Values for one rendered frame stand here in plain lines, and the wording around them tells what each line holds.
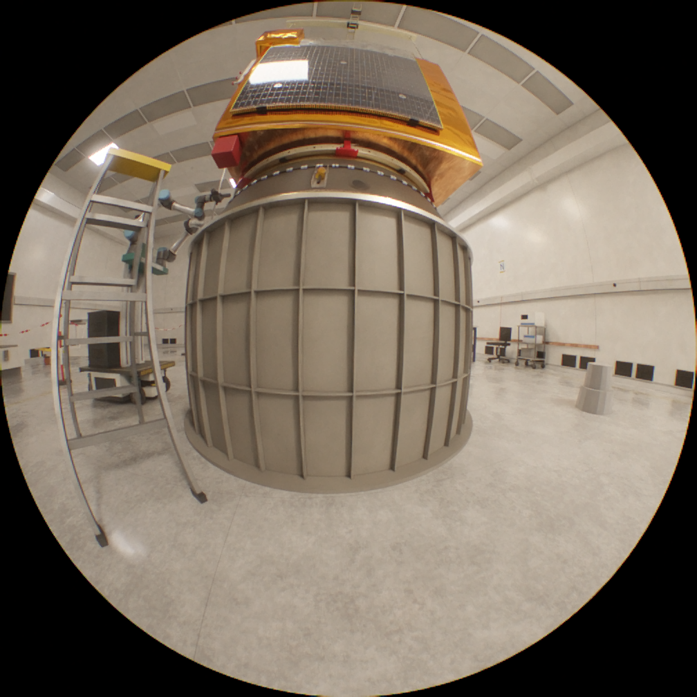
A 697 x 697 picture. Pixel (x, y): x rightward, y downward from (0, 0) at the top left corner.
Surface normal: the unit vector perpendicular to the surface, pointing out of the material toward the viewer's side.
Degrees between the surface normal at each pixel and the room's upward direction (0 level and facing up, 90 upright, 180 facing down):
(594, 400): 83
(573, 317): 90
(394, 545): 0
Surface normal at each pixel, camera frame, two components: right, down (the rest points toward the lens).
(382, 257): 0.27, 0.07
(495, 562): 0.02, -1.00
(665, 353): -0.99, 0.00
